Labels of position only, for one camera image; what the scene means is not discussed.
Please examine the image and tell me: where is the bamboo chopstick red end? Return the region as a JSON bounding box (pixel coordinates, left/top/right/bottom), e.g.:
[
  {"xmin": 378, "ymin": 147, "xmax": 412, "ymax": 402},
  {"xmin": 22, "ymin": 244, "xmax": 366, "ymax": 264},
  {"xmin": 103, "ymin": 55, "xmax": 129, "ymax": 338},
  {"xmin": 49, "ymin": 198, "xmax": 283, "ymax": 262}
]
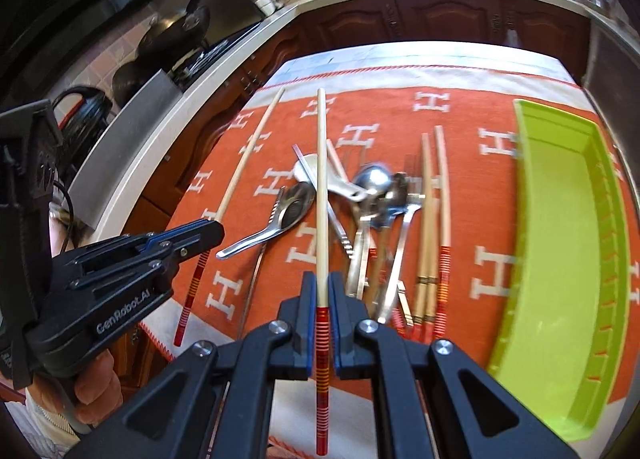
[
  {"xmin": 434, "ymin": 125, "xmax": 451, "ymax": 340},
  {"xmin": 412, "ymin": 133, "xmax": 433, "ymax": 342},
  {"xmin": 423, "ymin": 198, "xmax": 439, "ymax": 344}
]

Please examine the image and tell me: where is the small steel spoon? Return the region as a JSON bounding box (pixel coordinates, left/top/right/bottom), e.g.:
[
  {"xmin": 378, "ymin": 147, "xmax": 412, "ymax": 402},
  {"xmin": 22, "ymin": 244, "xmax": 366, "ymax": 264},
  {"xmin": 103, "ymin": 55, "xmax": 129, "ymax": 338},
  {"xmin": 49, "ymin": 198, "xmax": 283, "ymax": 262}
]
[{"xmin": 363, "ymin": 172, "xmax": 409, "ymax": 316}]

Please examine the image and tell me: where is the steel chopstick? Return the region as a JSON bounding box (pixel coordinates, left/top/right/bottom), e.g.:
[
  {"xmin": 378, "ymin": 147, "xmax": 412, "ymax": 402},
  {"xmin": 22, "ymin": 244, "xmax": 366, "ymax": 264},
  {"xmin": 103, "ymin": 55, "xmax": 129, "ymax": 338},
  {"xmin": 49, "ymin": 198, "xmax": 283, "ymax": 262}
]
[{"xmin": 292, "ymin": 144, "xmax": 354, "ymax": 259}]

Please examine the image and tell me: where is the steel soup spoon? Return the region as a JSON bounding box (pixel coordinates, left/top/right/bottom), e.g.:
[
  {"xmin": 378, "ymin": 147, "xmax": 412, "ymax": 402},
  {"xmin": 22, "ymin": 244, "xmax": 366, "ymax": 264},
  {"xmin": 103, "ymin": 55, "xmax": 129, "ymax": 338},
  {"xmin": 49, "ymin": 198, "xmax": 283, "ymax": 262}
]
[{"xmin": 216, "ymin": 182, "xmax": 316, "ymax": 260}]

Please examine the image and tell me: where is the white ceramic soup spoon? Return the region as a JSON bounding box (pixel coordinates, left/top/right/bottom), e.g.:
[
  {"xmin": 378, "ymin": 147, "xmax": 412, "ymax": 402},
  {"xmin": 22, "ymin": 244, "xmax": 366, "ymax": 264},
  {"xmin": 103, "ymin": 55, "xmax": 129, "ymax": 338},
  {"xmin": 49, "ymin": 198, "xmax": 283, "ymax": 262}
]
[{"xmin": 293, "ymin": 153, "xmax": 368, "ymax": 203}]

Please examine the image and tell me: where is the steel fork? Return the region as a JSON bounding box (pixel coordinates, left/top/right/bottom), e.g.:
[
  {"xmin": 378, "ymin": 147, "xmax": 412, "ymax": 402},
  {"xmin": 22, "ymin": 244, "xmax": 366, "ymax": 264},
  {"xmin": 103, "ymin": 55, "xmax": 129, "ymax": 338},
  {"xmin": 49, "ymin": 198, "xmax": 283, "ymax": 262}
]
[{"xmin": 375, "ymin": 154, "xmax": 421, "ymax": 325}]

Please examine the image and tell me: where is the large steel spoon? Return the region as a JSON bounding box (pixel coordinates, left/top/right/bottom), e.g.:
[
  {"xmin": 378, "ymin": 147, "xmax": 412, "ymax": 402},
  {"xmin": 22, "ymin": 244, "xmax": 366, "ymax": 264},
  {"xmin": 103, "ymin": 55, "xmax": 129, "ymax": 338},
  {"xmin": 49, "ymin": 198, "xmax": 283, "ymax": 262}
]
[{"xmin": 345, "ymin": 162, "xmax": 393, "ymax": 299}]

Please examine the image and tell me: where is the person's left hand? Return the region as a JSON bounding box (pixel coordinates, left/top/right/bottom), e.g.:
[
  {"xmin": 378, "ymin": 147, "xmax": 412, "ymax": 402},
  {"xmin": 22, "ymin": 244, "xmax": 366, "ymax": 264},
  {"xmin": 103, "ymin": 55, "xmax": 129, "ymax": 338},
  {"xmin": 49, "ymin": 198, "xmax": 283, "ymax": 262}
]
[{"xmin": 27, "ymin": 349, "xmax": 122, "ymax": 425}]

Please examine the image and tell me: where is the orange H-pattern cloth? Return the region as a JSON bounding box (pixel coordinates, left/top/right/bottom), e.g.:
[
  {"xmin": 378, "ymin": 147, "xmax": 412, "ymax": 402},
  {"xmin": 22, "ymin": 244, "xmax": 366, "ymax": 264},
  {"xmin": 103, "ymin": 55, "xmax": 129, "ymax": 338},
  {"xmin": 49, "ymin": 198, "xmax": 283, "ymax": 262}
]
[{"xmin": 134, "ymin": 63, "xmax": 640, "ymax": 459}]

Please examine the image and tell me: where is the green plastic utensil tray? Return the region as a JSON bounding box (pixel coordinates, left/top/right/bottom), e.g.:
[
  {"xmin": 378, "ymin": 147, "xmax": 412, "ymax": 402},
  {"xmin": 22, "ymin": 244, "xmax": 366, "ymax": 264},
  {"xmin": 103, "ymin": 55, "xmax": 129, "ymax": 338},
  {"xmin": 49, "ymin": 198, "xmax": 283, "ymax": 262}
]
[{"xmin": 488, "ymin": 99, "xmax": 630, "ymax": 442}]

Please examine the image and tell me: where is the black frying pan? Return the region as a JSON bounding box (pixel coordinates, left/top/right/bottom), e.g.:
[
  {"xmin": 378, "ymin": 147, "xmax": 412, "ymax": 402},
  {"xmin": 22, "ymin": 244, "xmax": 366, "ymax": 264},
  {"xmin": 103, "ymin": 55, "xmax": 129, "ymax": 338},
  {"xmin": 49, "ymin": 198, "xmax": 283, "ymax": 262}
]
[{"xmin": 137, "ymin": 0, "xmax": 210, "ymax": 64}]

